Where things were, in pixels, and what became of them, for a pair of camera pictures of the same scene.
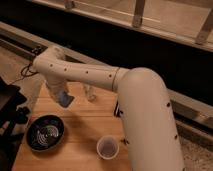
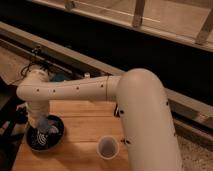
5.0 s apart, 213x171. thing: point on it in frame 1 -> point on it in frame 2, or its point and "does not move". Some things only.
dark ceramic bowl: x=44 y=133 does not move
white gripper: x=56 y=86 -> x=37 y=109
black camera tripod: x=11 y=118 does not move
